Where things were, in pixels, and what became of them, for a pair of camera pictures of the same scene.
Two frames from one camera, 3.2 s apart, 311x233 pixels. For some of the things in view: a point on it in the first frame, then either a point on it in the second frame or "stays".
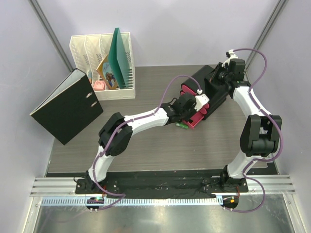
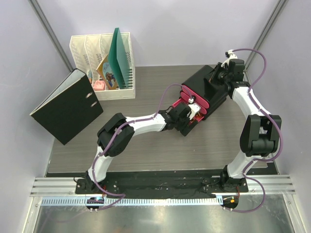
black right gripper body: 223,76 stays
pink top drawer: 186,90 stays
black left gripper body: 186,115 to 182,125
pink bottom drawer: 196,118 stays
